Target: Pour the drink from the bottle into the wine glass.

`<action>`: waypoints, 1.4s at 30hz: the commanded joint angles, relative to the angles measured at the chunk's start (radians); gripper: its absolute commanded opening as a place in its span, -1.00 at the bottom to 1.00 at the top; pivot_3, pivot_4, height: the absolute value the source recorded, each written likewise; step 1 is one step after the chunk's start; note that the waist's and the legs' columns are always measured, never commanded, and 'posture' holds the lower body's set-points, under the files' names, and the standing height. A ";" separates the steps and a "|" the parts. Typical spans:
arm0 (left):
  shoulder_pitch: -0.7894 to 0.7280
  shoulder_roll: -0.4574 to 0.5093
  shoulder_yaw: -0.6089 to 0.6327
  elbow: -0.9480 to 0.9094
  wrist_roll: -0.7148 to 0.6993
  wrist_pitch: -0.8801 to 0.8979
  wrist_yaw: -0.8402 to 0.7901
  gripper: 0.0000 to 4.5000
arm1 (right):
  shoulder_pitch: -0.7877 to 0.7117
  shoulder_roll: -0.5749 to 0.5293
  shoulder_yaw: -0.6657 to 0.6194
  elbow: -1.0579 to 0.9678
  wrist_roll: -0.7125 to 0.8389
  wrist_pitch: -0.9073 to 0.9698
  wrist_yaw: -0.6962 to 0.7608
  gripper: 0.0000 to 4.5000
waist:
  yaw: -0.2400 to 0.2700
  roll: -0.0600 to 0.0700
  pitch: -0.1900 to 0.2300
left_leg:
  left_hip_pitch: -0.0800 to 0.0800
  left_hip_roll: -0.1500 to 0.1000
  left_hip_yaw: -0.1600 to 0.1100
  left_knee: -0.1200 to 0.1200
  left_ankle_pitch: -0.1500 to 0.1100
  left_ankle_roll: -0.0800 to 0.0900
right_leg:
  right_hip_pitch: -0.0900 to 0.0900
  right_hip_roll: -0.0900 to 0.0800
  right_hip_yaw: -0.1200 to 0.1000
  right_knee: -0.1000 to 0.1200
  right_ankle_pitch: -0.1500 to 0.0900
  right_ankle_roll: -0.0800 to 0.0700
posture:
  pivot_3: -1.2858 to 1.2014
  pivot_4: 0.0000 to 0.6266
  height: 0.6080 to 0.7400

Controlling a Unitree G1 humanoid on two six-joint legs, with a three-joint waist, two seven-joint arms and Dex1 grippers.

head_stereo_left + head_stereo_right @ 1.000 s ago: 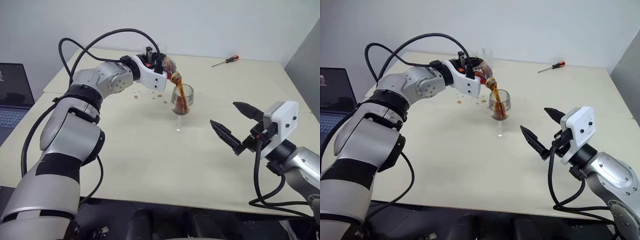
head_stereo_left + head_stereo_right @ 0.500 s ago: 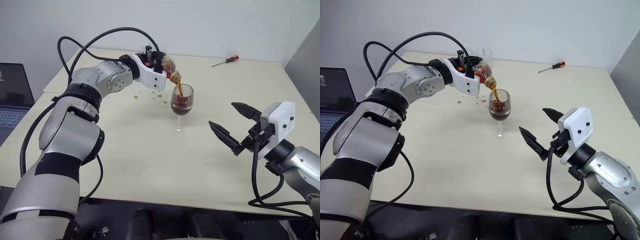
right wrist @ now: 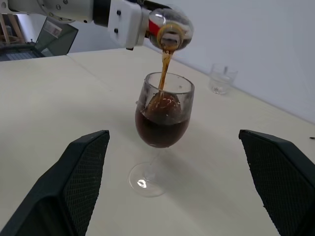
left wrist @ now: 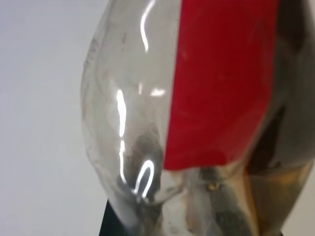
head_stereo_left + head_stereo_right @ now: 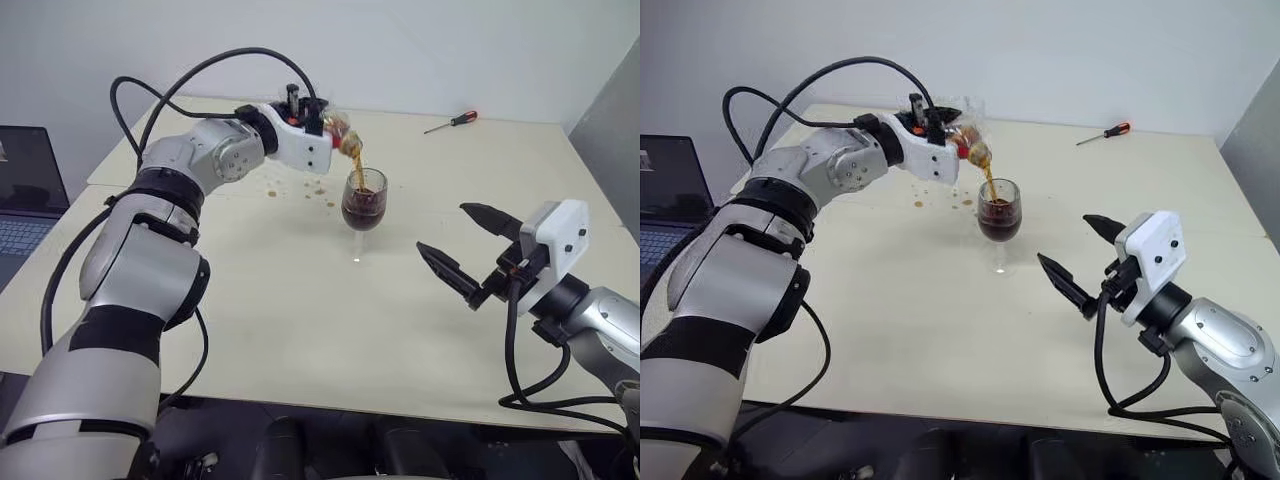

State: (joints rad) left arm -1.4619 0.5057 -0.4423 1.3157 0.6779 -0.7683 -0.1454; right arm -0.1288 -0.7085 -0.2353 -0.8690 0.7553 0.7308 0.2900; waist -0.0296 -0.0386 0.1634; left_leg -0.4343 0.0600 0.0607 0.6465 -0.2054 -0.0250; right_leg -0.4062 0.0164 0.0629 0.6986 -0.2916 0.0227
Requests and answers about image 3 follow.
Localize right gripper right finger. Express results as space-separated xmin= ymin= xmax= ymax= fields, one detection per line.
xmin=238 ymin=129 xmax=315 ymax=236

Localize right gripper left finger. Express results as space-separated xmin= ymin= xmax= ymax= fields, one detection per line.
xmin=0 ymin=129 xmax=110 ymax=236

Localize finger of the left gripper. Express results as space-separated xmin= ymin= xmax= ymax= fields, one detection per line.
xmin=144 ymin=0 xmax=179 ymax=11

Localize clear glass tumbler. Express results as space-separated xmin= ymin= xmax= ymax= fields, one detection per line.
xmin=209 ymin=63 xmax=239 ymax=95

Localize dark open laptop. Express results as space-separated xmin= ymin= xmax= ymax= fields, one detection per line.
xmin=0 ymin=18 xmax=79 ymax=61

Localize wooden chair frame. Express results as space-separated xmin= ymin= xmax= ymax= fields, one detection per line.
xmin=0 ymin=13 xmax=25 ymax=46

